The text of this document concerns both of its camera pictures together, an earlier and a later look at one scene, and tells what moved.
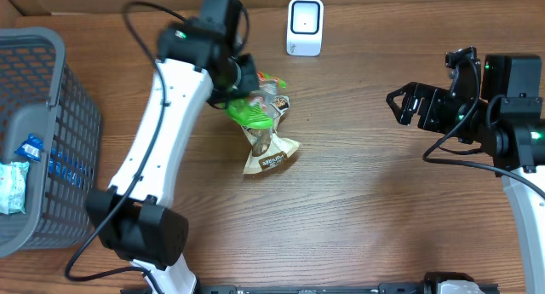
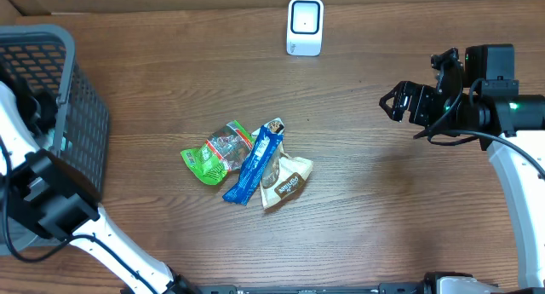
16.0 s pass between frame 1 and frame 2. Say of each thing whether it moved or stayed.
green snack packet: moved
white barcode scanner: stayed
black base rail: stayed
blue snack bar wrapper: moved
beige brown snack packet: moved
